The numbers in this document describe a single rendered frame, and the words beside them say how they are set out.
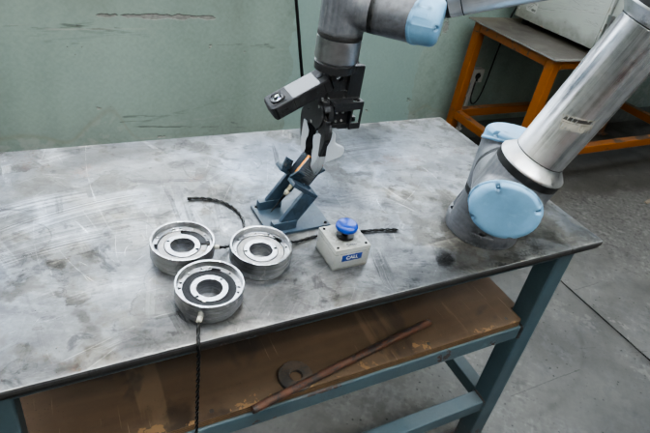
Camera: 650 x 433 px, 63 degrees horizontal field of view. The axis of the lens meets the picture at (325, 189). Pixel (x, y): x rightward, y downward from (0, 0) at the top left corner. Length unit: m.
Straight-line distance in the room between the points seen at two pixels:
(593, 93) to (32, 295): 0.87
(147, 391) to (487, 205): 0.68
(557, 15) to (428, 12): 2.16
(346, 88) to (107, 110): 1.70
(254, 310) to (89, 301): 0.25
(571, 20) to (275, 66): 1.43
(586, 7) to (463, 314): 1.90
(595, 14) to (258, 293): 2.29
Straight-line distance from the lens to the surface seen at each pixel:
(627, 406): 2.19
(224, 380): 1.09
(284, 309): 0.87
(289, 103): 0.90
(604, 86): 0.86
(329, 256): 0.94
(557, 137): 0.88
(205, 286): 0.87
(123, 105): 2.51
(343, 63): 0.89
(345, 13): 0.86
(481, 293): 1.41
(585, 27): 2.88
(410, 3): 0.85
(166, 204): 1.07
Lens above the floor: 1.42
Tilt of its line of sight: 32 degrees down
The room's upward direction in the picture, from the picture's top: 10 degrees clockwise
